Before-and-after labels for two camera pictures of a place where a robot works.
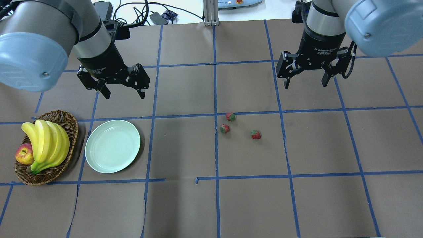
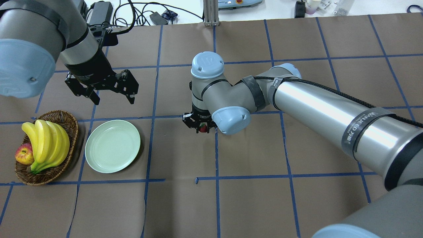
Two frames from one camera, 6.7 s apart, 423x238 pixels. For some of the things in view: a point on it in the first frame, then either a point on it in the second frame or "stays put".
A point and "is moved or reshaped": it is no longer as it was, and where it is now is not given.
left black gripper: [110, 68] -> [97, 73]
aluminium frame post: [211, 18] stays put
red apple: [24, 154] stays put
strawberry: [230, 116] is moved or reshaped
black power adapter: [157, 19] stays put
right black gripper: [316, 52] -> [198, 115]
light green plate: [112, 146] stays put
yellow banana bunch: [50, 142] stays put
